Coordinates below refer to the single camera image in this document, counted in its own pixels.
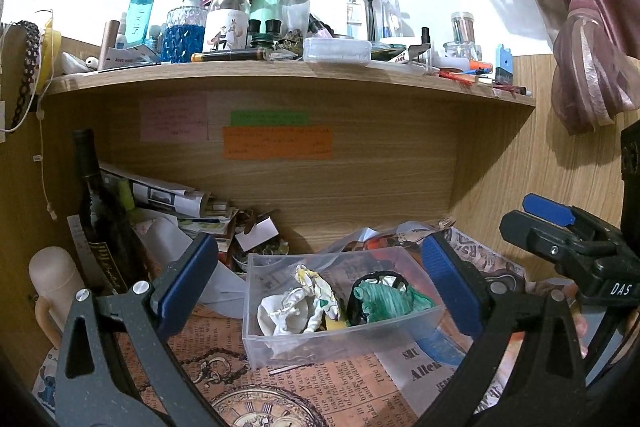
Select black gold pen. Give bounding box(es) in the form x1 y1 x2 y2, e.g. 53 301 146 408
191 48 268 63

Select green knitted cloth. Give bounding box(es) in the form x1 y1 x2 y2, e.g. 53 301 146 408
348 281 435 325

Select mint green bottle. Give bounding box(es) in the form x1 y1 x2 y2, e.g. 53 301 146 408
248 0 282 50

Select white black-trimmed cap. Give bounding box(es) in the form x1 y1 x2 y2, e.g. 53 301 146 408
346 271 412 326

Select dark wine bottle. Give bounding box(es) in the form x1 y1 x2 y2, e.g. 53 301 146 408
73 129 149 294

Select clear glass jar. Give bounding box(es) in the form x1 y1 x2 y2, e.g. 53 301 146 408
442 12 482 61

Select cream ceramic mug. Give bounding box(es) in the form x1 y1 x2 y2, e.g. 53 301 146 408
28 246 84 349

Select clear rectangular plastic case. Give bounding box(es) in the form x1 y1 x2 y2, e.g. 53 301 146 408
303 37 372 65

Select clear plastic storage bin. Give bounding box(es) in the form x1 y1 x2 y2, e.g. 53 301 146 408
242 246 445 369

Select orange sticky note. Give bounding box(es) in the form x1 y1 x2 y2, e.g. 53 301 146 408
222 126 333 160

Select blue patterned glass bottle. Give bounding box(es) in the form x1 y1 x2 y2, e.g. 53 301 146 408
160 0 207 64

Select turquoise liquid bottle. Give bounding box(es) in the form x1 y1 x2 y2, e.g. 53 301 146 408
125 0 154 48

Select green sticky note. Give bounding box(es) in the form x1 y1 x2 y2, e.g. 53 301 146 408
230 109 309 127

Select right hand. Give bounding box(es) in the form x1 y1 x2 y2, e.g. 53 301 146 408
562 281 640 358

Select white illustrated mug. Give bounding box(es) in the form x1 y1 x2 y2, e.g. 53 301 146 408
203 9 248 52

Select rolled newspaper stack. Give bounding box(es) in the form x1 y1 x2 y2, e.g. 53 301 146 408
99 161 238 237

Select floral printed cloth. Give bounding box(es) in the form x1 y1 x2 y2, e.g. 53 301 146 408
295 265 346 334

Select yellow sponge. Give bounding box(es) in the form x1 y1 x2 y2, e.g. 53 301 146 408
324 315 348 332

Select pink sticky note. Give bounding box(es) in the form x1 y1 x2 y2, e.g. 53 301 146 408
140 93 208 143

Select wooden shelf board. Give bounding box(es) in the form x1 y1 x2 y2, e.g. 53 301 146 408
49 61 536 108

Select white drawstring pouch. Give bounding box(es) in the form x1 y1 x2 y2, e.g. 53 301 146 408
256 288 323 336

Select small white card box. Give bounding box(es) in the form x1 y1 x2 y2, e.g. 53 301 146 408
233 209 279 253

